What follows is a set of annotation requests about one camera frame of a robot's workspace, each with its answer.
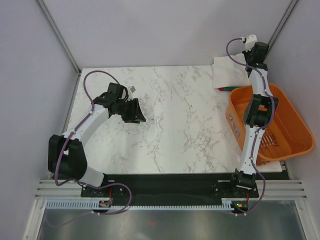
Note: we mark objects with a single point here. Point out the orange plastic basket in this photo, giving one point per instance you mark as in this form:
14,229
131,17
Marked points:
288,136

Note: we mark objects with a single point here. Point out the white slotted cable duct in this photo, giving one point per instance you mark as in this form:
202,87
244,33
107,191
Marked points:
99,205

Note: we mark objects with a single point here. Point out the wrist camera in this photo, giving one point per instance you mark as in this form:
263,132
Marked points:
118,91
255,51

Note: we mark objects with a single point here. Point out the left aluminium frame post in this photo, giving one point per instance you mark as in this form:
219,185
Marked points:
58,35

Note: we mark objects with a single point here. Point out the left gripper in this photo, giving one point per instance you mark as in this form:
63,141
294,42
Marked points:
135,115

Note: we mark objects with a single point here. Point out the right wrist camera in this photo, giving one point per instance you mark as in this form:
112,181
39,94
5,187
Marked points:
255,51

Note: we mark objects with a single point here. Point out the right aluminium frame post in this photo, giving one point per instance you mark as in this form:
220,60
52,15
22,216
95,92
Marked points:
282,23

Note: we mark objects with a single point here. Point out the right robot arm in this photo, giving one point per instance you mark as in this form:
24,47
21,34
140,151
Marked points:
258,115

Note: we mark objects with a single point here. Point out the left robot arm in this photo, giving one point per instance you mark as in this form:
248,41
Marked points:
66,153

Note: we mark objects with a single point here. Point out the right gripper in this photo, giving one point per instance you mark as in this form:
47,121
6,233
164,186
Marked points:
246,54

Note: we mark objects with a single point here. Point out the folded red t-shirt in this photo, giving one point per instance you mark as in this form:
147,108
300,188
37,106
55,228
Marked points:
222,89

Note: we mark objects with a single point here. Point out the aluminium frame post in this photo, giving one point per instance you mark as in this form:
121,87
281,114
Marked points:
282,23
58,35

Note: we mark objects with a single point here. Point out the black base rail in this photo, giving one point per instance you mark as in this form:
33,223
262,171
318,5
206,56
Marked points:
169,189

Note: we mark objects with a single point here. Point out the white coca-cola t-shirt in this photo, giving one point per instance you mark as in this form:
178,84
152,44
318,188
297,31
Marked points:
227,73

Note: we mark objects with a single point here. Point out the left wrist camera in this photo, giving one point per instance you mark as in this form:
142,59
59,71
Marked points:
118,91

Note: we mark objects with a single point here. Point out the folded green t-shirt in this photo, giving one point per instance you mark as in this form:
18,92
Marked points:
231,88

